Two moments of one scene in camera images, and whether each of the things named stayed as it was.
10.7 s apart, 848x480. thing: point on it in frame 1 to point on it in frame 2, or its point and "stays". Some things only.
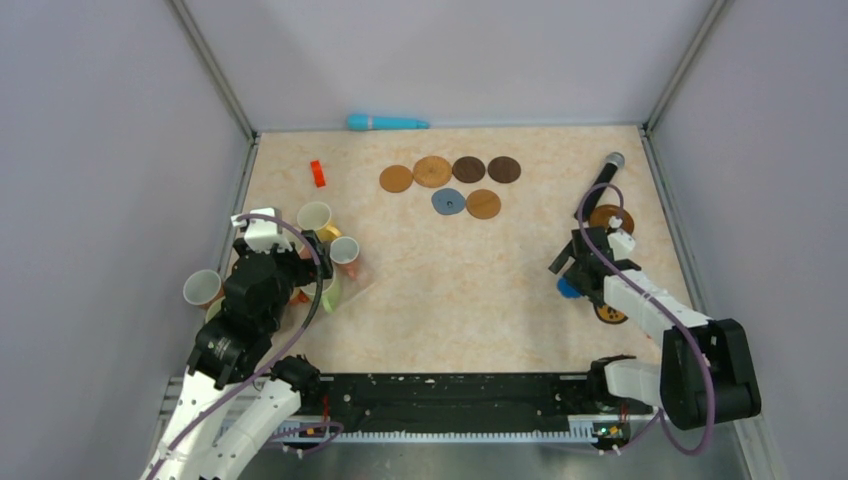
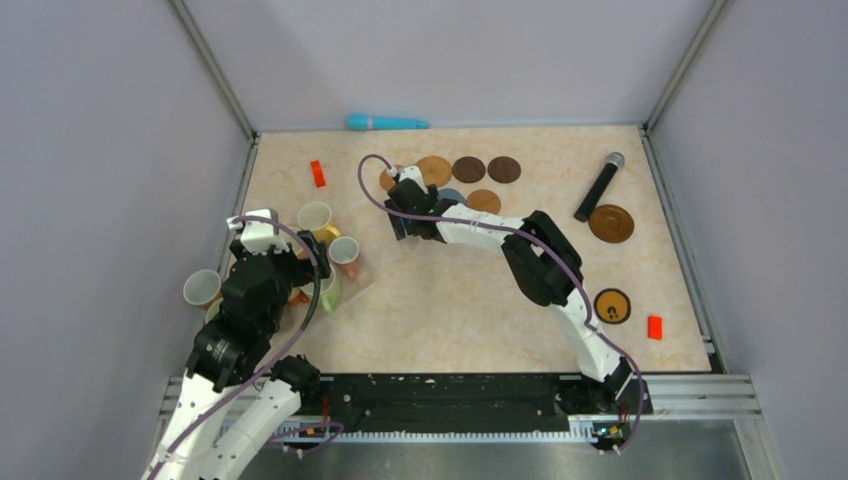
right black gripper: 571,273 to 395,218
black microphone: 613,160 stays
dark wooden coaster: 504,169 stays
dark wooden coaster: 468,169 stays
